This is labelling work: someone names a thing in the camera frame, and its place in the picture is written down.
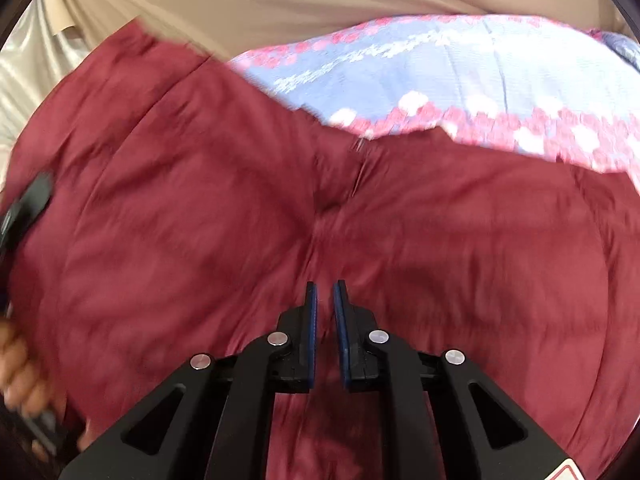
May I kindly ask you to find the dark red puffer jacket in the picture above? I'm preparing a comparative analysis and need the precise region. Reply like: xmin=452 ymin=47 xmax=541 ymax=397
xmin=4 ymin=23 xmax=639 ymax=479

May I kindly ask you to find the person's left hand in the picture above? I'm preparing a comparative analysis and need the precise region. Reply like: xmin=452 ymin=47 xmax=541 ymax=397
xmin=0 ymin=318 xmax=72 ymax=419

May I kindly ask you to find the silver satin fabric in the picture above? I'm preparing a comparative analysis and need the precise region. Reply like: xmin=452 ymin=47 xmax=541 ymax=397
xmin=0 ymin=0 xmax=91 ymax=162

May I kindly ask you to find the floral pink blue quilt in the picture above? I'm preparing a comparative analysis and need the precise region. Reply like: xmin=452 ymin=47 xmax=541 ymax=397
xmin=231 ymin=15 xmax=639 ymax=179

